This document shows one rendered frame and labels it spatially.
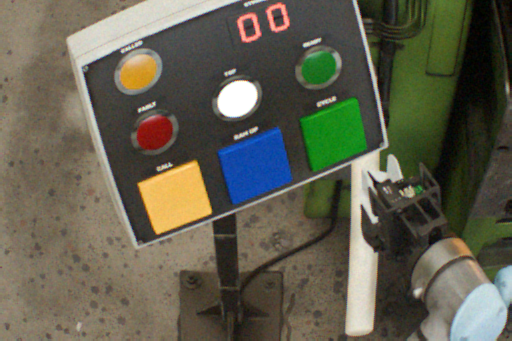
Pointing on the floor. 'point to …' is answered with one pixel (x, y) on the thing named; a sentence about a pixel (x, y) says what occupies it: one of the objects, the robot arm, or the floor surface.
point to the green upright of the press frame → (412, 66)
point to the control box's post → (227, 264)
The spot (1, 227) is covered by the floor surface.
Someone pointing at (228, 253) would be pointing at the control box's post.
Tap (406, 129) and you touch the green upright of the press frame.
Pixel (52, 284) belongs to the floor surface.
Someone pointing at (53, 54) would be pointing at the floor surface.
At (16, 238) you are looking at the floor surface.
